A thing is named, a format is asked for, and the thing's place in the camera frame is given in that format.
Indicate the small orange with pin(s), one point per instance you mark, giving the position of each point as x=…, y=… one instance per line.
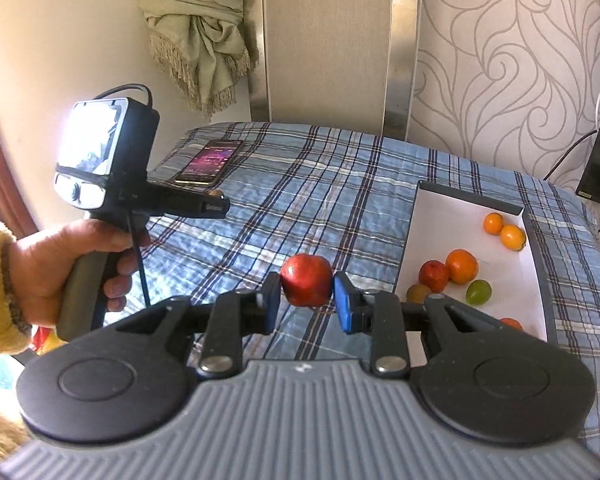
x=493, y=223
x=512, y=236
x=511, y=324

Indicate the red apple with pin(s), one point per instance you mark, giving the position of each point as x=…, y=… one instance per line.
x=307, y=280
x=434, y=275

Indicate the large orange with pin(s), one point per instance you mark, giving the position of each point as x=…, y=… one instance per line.
x=462, y=266

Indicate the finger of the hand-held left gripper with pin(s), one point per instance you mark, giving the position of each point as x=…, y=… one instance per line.
x=200, y=206

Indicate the black smartphone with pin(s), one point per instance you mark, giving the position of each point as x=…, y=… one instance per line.
x=207, y=162

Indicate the tan fuzzy cloth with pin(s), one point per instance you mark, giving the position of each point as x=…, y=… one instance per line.
x=0, y=427

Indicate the blue plaid blanket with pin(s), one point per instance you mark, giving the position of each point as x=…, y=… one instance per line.
x=330, y=185

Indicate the large green fruit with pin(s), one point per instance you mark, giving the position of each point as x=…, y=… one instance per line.
x=419, y=292

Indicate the red and yellow packet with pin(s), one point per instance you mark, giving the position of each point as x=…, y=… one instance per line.
x=47, y=341

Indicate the dark box with white inside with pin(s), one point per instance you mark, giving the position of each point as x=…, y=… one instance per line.
x=445, y=220

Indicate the small green fruit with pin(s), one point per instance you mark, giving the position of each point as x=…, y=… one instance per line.
x=478, y=292

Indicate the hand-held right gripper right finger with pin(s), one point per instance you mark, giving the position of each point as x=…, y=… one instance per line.
x=344, y=305

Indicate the reddish brown wooden frame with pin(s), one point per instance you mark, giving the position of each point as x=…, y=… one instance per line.
x=0, y=175

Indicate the person's left hand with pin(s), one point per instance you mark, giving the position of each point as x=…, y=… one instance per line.
x=40, y=275

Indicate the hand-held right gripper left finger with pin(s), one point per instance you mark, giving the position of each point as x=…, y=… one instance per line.
x=271, y=310

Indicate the pale green fringed curtain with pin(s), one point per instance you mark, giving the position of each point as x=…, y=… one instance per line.
x=200, y=35

